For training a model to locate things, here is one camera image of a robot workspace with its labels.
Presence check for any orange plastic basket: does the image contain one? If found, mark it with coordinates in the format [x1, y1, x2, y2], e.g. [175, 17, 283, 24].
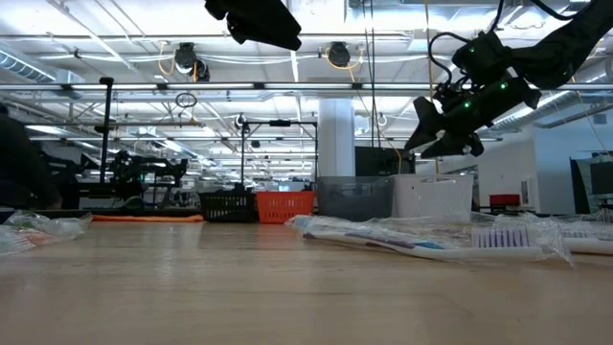
[255, 191, 317, 225]

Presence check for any red box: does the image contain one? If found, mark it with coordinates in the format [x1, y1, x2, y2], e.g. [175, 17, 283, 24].
[488, 193, 522, 208]

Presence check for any white building column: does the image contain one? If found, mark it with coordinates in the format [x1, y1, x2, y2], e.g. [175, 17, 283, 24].
[317, 97, 356, 177]

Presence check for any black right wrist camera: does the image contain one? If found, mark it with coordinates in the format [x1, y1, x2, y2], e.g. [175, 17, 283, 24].
[451, 30, 516, 87]

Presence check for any dark display screen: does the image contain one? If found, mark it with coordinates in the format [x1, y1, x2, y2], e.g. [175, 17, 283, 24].
[569, 151, 613, 216]

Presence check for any black plastic basket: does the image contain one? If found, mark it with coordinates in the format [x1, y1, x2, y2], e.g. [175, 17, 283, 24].
[197, 184, 259, 224]

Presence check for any grey plastic basket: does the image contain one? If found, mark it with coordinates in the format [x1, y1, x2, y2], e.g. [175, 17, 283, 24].
[315, 175, 397, 222]

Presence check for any black monitor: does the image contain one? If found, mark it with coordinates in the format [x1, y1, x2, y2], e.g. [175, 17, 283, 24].
[354, 146, 417, 177]

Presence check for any person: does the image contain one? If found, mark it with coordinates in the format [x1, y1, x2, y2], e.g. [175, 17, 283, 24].
[0, 103, 62, 212]

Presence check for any black hanging cable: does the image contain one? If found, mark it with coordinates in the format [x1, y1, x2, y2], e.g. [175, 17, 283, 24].
[362, 0, 382, 150]

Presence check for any orange toothbrush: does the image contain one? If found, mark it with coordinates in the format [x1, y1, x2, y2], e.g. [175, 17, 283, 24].
[0, 224, 66, 256]

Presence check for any black robot workstation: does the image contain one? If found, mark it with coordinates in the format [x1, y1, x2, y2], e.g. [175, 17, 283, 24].
[79, 149, 190, 208]

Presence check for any white plastic basket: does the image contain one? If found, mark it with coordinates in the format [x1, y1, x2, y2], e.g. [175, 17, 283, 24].
[391, 172, 475, 224]

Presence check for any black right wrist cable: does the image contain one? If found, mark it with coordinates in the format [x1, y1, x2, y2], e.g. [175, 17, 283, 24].
[427, 0, 507, 95]

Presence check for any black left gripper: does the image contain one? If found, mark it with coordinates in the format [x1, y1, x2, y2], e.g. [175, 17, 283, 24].
[204, 0, 304, 53]

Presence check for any orange flat plastic lid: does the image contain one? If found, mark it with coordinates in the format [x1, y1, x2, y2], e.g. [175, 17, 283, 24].
[90, 214, 206, 224]

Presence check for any black camera stand frame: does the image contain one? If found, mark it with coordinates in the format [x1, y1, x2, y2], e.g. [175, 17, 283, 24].
[240, 118, 319, 194]

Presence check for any black stand pole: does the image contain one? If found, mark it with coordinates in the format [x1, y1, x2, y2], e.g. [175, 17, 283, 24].
[98, 76, 116, 186]

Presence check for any long ceiling light strip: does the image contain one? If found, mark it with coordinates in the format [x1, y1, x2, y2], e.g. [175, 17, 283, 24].
[0, 81, 613, 93]

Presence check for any black ceiling cable reel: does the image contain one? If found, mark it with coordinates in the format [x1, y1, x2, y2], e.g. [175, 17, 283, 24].
[327, 41, 352, 68]
[172, 41, 212, 82]

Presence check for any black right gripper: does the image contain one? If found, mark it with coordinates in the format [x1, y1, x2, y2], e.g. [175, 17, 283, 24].
[403, 75, 543, 160]

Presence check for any silver air duct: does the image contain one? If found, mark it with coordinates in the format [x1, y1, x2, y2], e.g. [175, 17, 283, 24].
[478, 88, 583, 138]
[0, 47, 85, 85]

